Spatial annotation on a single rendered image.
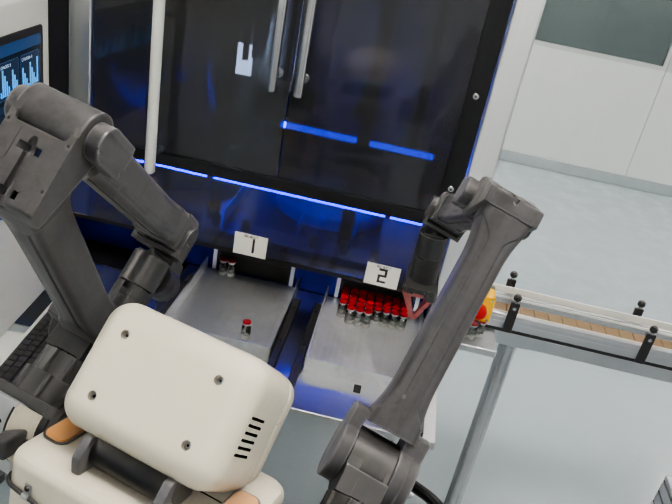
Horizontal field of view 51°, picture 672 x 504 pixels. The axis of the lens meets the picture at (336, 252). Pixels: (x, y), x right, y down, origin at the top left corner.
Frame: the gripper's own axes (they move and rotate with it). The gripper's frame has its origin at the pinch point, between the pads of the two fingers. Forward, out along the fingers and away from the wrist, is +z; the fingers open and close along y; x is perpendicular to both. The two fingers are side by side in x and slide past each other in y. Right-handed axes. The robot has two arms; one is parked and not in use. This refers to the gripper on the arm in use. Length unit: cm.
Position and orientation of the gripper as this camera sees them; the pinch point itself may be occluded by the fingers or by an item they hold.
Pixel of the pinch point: (412, 315)
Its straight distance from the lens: 147.3
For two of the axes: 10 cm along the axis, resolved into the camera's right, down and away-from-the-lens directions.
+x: -9.7, -2.2, 0.7
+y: 1.6, -4.5, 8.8
